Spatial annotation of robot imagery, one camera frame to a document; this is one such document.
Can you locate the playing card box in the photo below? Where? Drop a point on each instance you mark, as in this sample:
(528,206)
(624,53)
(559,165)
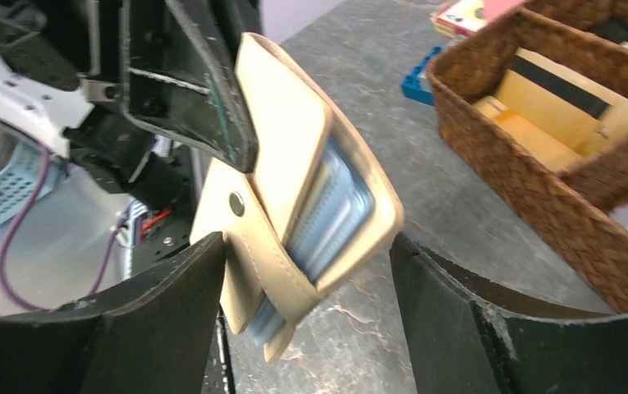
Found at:
(464,17)

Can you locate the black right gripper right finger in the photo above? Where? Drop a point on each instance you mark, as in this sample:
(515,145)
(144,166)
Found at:
(468,334)

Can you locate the blue toy brick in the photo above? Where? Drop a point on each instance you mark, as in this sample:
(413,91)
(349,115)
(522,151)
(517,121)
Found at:
(415,85)

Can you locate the brown woven divided basket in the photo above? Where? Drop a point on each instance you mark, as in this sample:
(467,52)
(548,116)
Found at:
(574,225)

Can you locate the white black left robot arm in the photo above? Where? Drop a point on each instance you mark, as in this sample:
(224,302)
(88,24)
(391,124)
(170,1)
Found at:
(20,98)

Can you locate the yellow cards in basket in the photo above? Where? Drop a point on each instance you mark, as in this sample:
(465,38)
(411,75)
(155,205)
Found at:
(557,114)

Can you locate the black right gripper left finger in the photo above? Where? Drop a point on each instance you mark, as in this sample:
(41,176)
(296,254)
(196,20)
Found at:
(149,334)

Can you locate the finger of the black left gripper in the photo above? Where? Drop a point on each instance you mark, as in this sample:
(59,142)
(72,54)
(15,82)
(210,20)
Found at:
(178,74)

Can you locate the light blue plastic crate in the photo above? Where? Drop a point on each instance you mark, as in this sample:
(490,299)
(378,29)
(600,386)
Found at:
(18,179)

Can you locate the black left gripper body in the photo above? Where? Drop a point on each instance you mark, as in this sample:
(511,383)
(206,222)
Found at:
(75,46)

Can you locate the beige leather card holder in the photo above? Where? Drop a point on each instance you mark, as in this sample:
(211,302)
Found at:
(316,207)

